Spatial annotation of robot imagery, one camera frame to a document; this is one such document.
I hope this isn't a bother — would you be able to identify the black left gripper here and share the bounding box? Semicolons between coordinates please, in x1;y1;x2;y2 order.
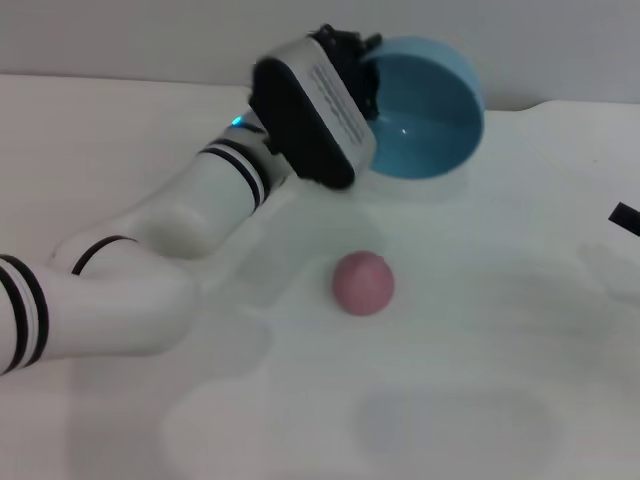
312;23;384;123

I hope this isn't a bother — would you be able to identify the blue plastic bowl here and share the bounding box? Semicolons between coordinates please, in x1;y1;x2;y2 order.
357;35;485;180

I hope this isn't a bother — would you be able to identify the pink peach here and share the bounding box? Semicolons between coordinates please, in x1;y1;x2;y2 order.
332;250;396;317

